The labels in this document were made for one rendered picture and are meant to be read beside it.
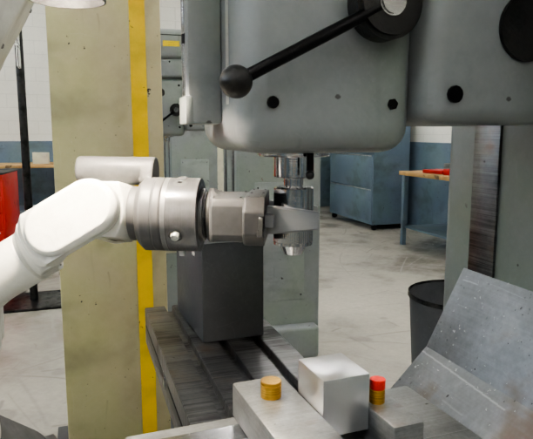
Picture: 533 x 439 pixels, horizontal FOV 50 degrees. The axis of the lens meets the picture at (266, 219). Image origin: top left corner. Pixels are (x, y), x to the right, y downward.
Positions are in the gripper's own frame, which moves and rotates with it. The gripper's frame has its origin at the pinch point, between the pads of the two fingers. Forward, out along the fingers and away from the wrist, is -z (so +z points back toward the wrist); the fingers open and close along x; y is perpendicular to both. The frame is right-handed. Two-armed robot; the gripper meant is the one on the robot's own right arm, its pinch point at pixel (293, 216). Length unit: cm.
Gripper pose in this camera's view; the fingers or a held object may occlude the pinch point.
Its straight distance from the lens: 68.8
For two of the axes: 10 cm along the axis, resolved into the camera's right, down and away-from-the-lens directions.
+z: -10.0, -0.2, 0.5
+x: 0.5, -1.5, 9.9
